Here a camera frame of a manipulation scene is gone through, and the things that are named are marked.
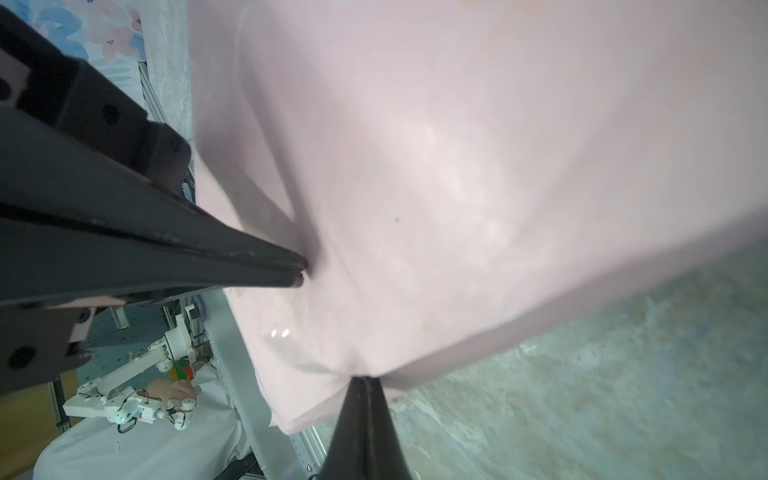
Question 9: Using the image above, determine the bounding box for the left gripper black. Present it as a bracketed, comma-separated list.
[0, 5, 309, 397]

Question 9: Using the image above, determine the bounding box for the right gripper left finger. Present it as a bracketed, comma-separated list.
[317, 377, 374, 480]

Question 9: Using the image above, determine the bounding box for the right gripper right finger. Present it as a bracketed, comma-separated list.
[365, 378, 412, 480]

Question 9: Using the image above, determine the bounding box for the purple pink wrapping paper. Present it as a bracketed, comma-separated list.
[187, 1, 767, 434]

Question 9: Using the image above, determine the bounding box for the operator hand outside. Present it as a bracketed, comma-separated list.
[144, 378, 197, 407]

